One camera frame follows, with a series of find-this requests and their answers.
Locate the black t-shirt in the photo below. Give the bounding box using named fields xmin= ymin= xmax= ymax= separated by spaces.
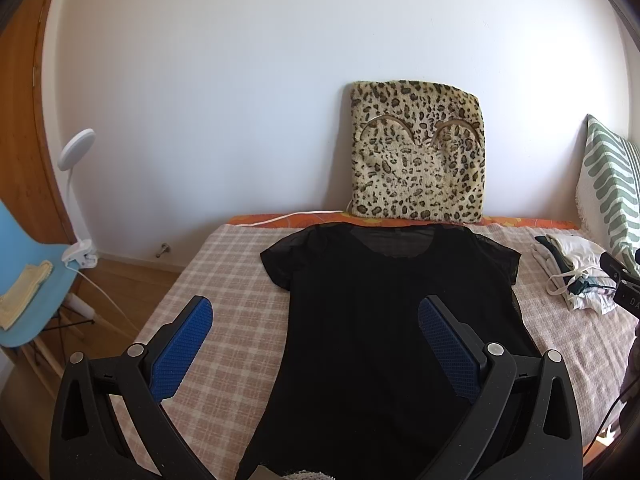
xmin=238 ymin=223 xmax=538 ymax=479

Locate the pile of folded light clothes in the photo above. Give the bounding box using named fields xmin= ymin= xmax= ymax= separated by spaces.
xmin=532 ymin=234 xmax=616 ymax=315

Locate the green white striped pillow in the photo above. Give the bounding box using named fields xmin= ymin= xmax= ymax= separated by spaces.
xmin=576 ymin=115 xmax=639 ymax=275

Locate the pink checkered bed blanket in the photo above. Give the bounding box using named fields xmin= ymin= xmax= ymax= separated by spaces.
xmin=138 ymin=223 xmax=637 ymax=479

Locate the yellow folded cloth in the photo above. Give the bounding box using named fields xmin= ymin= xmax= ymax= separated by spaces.
xmin=0 ymin=260 xmax=53 ymax=330

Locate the white clip desk lamp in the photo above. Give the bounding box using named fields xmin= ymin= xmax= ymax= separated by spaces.
xmin=55 ymin=128 xmax=100 ymax=269

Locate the blue plastic chair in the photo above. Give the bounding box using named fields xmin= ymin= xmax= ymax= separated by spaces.
xmin=1 ymin=207 xmax=98 ymax=377

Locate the leopard print cushion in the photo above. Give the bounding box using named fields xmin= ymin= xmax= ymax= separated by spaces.
xmin=349 ymin=80 xmax=486 ymax=223

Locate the wooden door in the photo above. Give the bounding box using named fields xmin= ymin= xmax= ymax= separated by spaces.
xmin=1 ymin=0 xmax=76 ymax=244

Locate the white lamp cable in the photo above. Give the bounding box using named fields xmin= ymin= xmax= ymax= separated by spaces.
xmin=64 ymin=263 xmax=144 ymax=338

